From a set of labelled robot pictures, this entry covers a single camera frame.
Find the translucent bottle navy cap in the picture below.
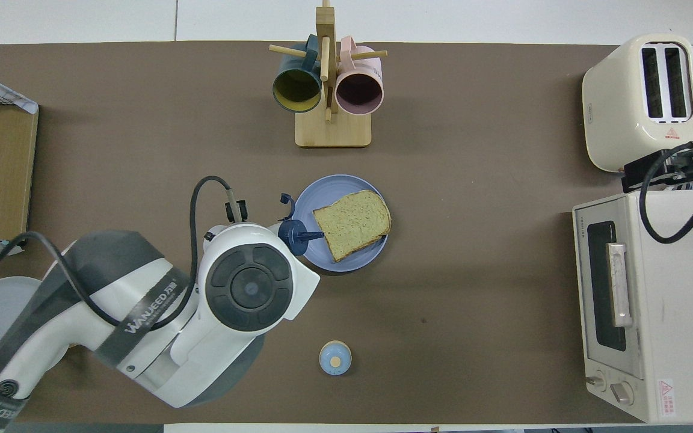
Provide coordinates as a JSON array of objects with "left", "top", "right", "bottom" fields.
[{"left": 265, "top": 192, "right": 326, "bottom": 258}]

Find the toasted bread slice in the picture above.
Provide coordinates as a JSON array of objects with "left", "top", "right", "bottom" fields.
[{"left": 312, "top": 190, "right": 392, "bottom": 263}]

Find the blue round plate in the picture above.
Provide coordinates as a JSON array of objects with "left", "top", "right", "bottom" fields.
[{"left": 291, "top": 174, "right": 389, "bottom": 272}]

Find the cream two-slot toaster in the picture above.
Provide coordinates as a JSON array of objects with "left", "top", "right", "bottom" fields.
[{"left": 582, "top": 33, "right": 693, "bottom": 175}]

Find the wooden mug rack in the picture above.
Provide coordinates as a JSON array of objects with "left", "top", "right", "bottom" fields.
[{"left": 268, "top": 0, "right": 388, "bottom": 149}]

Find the teal mug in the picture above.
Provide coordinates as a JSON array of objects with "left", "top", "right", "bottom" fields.
[{"left": 272, "top": 34, "right": 323, "bottom": 114}]

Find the white toaster oven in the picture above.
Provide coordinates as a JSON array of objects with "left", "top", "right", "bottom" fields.
[{"left": 572, "top": 191, "right": 693, "bottom": 423}]

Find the pink mug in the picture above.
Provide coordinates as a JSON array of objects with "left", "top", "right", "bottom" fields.
[{"left": 335, "top": 36, "right": 384, "bottom": 116}]

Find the brown table mat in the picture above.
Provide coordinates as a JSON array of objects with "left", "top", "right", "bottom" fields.
[{"left": 0, "top": 41, "right": 693, "bottom": 425}]

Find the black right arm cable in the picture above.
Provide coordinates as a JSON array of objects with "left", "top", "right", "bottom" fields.
[{"left": 640, "top": 141, "right": 693, "bottom": 244}]

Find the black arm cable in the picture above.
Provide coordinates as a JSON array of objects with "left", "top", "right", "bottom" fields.
[
  {"left": 0, "top": 176, "right": 245, "bottom": 385},
  {"left": 640, "top": 141, "right": 693, "bottom": 244}
]

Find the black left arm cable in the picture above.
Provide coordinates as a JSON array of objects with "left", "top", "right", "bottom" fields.
[{"left": 0, "top": 176, "right": 245, "bottom": 385}]

